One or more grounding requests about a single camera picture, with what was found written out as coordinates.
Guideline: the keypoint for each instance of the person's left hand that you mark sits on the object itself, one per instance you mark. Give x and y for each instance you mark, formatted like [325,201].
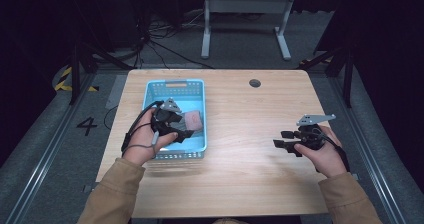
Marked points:
[141,140]

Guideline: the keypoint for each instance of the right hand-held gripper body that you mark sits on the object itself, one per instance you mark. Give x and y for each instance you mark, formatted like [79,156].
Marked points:
[311,135]

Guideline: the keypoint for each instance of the blue plastic basket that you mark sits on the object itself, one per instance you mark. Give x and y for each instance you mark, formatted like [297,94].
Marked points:
[190,97]

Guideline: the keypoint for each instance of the white metal table frame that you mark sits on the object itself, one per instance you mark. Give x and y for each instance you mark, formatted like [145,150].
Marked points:
[246,4]

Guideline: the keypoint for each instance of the metal floor rail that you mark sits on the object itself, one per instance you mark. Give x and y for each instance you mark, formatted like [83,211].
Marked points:
[366,150]
[50,150]

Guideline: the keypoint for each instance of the grey table grommet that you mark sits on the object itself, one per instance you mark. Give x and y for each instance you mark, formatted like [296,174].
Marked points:
[255,83]

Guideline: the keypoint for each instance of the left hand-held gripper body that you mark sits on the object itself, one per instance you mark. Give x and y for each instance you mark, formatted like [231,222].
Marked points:
[165,117]

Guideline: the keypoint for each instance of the person's right hand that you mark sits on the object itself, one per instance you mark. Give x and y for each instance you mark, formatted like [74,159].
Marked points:
[325,159]

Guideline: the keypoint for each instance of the yellow and black floor tape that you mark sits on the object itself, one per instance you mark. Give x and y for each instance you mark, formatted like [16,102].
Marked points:
[63,80]

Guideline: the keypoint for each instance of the pink and grey packet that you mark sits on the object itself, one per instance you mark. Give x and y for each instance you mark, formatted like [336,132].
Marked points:
[194,119]

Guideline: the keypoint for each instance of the black metal stand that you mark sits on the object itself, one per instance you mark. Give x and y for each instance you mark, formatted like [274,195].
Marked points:
[76,74]
[348,74]

